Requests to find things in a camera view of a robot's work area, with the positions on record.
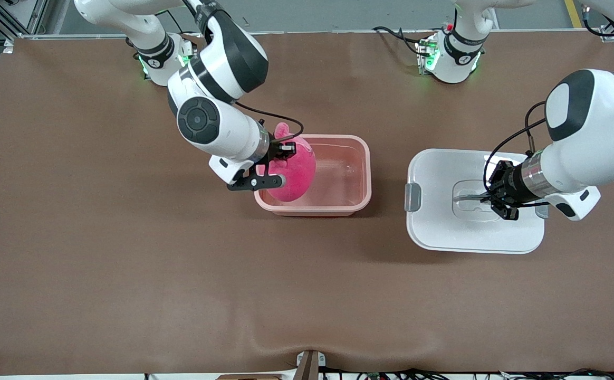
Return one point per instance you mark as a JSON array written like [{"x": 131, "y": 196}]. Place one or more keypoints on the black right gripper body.
[{"x": 275, "y": 149}]

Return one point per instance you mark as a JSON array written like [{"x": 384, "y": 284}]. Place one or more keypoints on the pink plastic storage box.
[{"x": 349, "y": 179}]

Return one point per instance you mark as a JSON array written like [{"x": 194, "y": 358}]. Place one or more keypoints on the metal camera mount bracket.
[{"x": 309, "y": 367}]

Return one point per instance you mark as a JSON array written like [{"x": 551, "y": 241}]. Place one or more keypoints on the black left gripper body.
[{"x": 507, "y": 186}]

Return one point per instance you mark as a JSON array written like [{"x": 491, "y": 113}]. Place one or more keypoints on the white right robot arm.
[{"x": 222, "y": 58}]

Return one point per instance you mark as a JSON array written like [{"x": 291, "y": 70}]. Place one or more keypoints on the brown wooden board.
[{"x": 249, "y": 377}]

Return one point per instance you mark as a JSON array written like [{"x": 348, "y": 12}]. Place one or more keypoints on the pink plush toy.
[{"x": 296, "y": 179}]

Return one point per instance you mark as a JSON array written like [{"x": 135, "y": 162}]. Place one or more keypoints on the aluminium frame profiles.
[{"x": 37, "y": 18}]

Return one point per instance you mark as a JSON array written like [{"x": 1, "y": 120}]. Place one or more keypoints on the white box lid grey latches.
[{"x": 444, "y": 227}]

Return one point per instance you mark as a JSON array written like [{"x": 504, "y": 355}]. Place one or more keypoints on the brown table mat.
[{"x": 307, "y": 290}]

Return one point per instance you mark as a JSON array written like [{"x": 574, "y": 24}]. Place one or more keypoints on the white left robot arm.
[{"x": 592, "y": 153}]

